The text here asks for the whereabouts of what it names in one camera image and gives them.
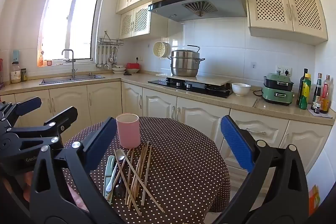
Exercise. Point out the hanging steel ladle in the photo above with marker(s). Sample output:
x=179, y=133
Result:
x=115, y=61
x=106, y=65
x=98, y=64

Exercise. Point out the red lidded container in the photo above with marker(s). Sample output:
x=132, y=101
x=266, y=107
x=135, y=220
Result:
x=132, y=66

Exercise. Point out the pile of wooden chopsticks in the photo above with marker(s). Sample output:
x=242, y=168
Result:
x=136, y=176

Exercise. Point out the white bowl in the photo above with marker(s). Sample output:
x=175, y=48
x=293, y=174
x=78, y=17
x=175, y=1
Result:
x=240, y=89

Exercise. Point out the small lattice door cabinet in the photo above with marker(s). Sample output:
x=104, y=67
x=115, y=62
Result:
x=136, y=20

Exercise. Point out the pink cup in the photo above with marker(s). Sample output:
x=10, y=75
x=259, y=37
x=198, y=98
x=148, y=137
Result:
x=128, y=130

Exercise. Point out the black cooktop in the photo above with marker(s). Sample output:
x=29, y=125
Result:
x=170, y=82

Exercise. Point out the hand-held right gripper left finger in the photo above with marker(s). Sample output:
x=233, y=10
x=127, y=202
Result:
x=101, y=144

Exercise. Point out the steel steamer pot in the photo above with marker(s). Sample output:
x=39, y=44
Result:
x=185, y=64

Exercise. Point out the stack of white bowls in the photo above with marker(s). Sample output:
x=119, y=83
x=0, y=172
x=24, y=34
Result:
x=118, y=69

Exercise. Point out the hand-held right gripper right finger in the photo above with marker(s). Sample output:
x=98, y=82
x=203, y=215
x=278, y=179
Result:
x=236, y=142

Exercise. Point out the double wall outlet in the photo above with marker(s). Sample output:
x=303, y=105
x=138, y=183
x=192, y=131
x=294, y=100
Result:
x=283, y=70

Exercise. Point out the grey range hood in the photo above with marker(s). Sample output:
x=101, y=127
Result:
x=204, y=6

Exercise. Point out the yellow green bottle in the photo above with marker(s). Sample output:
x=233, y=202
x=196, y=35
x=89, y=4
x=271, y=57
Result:
x=305, y=92

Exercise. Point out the round table with dotted cloth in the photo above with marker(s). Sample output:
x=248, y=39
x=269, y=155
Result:
x=183, y=161

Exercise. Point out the dark sauce bottle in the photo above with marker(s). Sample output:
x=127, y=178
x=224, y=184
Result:
x=317, y=92

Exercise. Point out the dark green oil bottle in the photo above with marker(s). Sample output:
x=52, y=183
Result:
x=302, y=82

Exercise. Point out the wall utensil rack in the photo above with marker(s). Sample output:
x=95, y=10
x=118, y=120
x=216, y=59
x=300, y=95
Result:
x=110, y=41

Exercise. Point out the steel sink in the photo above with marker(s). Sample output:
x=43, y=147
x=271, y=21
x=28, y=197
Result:
x=71, y=79

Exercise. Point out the thin brown chopstick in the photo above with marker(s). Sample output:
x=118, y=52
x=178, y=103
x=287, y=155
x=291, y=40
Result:
x=257, y=102
x=254, y=102

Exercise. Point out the glass jar tan contents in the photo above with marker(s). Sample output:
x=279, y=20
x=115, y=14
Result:
x=15, y=75

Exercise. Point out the steel faucet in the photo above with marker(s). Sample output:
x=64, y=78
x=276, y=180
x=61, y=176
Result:
x=73, y=66

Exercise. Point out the large lattice door cabinet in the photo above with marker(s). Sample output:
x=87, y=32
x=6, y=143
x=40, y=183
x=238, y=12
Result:
x=286, y=8

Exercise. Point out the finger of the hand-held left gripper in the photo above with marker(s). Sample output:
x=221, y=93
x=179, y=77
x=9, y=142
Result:
x=26, y=106
x=64, y=115

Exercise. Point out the small sauce bottle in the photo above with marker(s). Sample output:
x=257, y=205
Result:
x=317, y=106

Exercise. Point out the orange packet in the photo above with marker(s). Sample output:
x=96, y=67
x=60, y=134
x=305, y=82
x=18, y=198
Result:
x=314, y=200

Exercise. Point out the orange bottle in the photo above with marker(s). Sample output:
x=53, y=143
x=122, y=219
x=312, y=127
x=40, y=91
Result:
x=41, y=60

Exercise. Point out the cream lower cabinets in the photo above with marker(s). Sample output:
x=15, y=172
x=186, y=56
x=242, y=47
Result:
x=105, y=98

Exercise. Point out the clear bottle red label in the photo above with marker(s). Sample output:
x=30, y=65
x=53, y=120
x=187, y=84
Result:
x=326, y=92

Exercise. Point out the cream strainer basket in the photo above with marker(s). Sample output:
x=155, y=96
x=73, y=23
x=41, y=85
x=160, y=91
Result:
x=160, y=49

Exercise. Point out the green electric cooker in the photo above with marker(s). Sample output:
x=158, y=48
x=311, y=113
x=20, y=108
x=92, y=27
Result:
x=278, y=90

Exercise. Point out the kitchen window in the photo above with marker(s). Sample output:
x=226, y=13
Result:
x=65, y=24

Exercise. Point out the small wall outlet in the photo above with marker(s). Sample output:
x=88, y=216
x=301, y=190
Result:
x=139, y=58

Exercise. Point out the small dark jar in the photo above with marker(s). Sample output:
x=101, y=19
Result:
x=24, y=75

